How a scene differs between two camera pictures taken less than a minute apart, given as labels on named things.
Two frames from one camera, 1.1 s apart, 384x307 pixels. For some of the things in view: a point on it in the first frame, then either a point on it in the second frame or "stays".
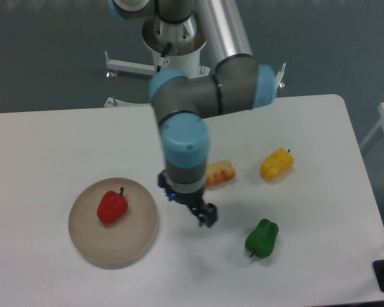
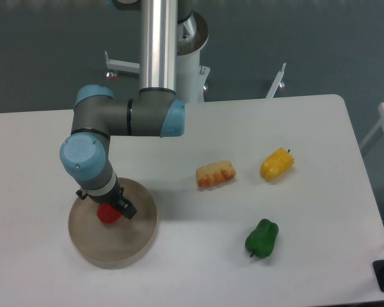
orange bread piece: [219, 173] stays
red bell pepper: [112, 206] stays
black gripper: [207, 213] → [111, 197]
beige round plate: [117, 244] stays
